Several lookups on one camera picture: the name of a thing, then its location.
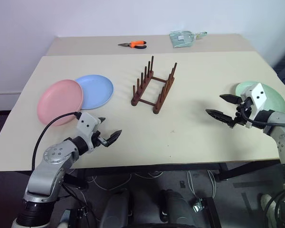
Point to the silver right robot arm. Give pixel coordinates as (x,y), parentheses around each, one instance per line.
(281,122)

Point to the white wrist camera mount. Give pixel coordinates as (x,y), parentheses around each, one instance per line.
(257,95)
(86,122)

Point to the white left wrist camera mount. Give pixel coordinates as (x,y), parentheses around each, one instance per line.
(86,122)

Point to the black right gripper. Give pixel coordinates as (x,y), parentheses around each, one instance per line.
(242,114)

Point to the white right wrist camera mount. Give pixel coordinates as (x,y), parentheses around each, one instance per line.
(257,95)

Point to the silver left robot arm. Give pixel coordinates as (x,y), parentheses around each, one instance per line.
(50,171)

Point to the pale green plastic bag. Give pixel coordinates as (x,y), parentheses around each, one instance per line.
(180,39)

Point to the dark rounded shape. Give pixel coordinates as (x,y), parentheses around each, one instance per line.
(178,206)
(116,209)

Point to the pink plate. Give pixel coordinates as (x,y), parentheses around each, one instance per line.
(59,102)

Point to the green plate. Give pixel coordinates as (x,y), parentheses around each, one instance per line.
(275,99)

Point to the blue plate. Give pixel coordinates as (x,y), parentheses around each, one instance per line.
(97,91)

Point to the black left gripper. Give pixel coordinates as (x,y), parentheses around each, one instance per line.
(95,141)

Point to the brown wooden dish rack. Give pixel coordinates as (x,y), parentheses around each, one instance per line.
(134,102)

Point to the green metal floor fitting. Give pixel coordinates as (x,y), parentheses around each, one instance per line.
(199,204)

